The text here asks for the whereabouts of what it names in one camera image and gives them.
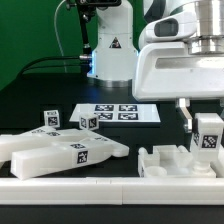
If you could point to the white marker sheet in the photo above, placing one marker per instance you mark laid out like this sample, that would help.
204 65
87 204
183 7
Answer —
118 112

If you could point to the small white tagged cube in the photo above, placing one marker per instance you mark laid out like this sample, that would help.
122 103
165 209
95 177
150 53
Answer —
88 121

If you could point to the white front fence bar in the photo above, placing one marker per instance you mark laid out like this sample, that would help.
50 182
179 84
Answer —
112 191

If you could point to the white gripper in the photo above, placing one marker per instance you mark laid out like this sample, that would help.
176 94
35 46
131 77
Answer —
166 70

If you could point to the small white tagged nut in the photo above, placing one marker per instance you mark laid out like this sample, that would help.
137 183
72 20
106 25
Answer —
51 118

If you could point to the white chair seat part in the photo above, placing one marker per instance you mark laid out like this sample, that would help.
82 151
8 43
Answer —
170 161

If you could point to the white fence bar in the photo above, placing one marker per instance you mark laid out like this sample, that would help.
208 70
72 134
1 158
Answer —
112 191
220 163

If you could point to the white right fence bar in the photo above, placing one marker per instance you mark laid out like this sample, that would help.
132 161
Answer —
220 163

